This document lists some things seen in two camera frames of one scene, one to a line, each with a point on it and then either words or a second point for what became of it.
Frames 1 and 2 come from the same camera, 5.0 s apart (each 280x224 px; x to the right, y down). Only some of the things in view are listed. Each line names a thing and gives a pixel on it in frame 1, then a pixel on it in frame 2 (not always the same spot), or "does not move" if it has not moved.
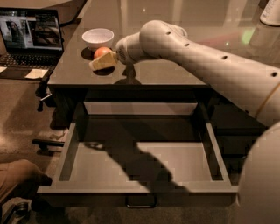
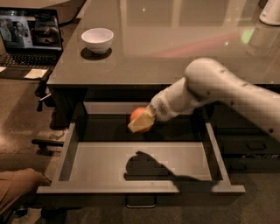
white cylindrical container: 270,15 does not move
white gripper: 123,51 to 161,108
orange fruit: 101,51 to 136,113
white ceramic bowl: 98,38 does not move
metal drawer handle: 141,202 does not move
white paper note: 35,73 does not move
